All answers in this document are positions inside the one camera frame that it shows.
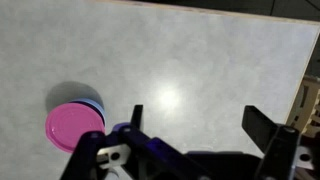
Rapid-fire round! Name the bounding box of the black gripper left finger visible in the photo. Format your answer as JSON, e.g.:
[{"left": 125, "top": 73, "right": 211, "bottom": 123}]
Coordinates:
[{"left": 59, "top": 104, "right": 212, "bottom": 180}]

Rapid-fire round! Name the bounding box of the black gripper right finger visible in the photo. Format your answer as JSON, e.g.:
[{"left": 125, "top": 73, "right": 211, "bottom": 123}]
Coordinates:
[{"left": 241, "top": 105, "right": 302, "bottom": 180}]

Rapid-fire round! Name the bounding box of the pink plastic plate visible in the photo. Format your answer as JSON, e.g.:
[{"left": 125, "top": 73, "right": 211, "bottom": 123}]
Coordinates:
[{"left": 44, "top": 102, "right": 107, "bottom": 154}]

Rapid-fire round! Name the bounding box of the wooden slat-back chair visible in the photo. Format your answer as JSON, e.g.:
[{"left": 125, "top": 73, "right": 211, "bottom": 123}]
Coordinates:
[{"left": 285, "top": 75, "right": 320, "bottom": 138}]

